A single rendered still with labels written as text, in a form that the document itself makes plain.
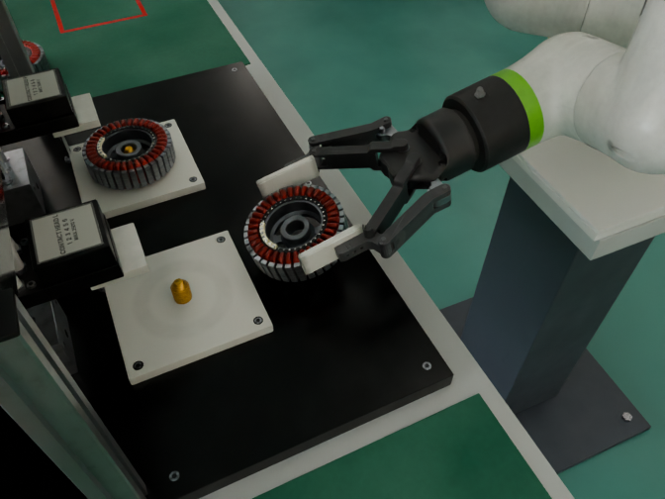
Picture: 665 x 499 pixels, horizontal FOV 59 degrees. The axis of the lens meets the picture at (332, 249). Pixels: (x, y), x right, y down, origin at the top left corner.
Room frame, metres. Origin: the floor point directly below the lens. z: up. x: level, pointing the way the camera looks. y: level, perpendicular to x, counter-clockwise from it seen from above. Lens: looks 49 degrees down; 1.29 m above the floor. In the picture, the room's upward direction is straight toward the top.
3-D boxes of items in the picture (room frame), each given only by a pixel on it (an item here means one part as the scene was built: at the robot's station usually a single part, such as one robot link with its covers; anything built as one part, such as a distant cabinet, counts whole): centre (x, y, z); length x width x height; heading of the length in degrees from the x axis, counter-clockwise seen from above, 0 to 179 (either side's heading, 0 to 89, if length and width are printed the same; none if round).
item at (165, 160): (0.60, 0.26, 0.80); 0.11 x 0.11 x 0.04
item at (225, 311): (0.38, 0.16, 0.78); 0.15 x 0.15 x 0.01; 25
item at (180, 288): (0.38, 0.16, 0.80); 0.02 x 0.02 x 0.03
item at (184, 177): (0.60, 0.26, 0.78); 0.15 x 0.15 x 0.01; 25
